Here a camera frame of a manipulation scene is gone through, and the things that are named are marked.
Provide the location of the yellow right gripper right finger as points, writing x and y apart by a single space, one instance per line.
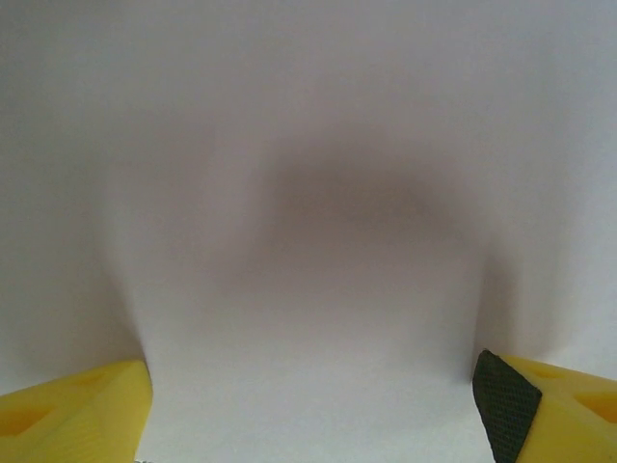
554 415

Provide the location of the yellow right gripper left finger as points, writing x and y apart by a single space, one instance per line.
82 415

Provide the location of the lilac paper sheet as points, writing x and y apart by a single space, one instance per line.
308 144

